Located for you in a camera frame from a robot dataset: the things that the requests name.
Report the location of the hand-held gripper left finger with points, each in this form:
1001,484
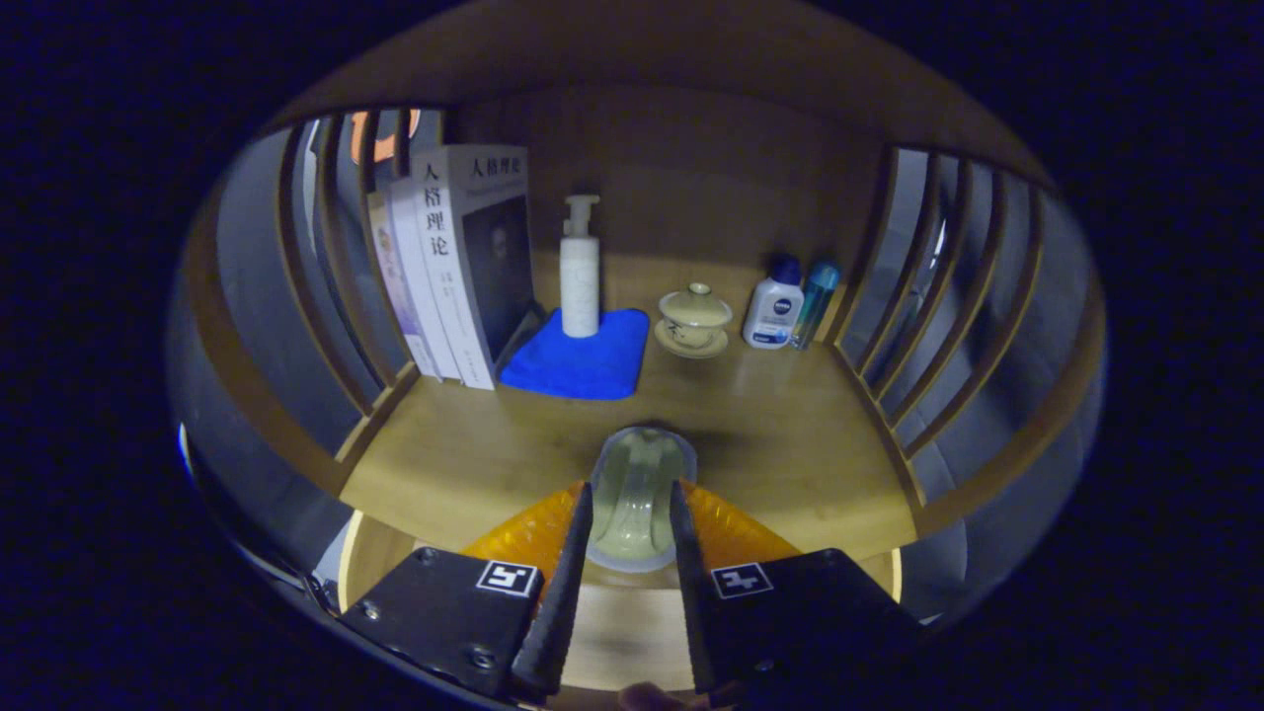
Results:
568,592

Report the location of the beige lidded teacup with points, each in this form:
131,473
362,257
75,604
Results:
693,318

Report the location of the pale green sponge brush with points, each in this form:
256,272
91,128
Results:
632,494

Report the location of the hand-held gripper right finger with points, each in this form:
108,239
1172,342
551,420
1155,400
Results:
691,602

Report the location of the white book with dark cover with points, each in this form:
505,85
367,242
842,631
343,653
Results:
494,257

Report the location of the wooden countertop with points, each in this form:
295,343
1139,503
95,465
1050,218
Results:
770,434

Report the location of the teal bottle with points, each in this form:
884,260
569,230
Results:
816,296

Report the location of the white lotion bottle blue cap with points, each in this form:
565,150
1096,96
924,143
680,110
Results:
772,308

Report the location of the white pump bottle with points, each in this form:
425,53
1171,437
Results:
580,281

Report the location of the wooden cabinet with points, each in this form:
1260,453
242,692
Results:
691,178

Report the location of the blue cloth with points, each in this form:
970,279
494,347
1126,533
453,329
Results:
578,365

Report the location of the pale purple book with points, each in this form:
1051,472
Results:
395,286

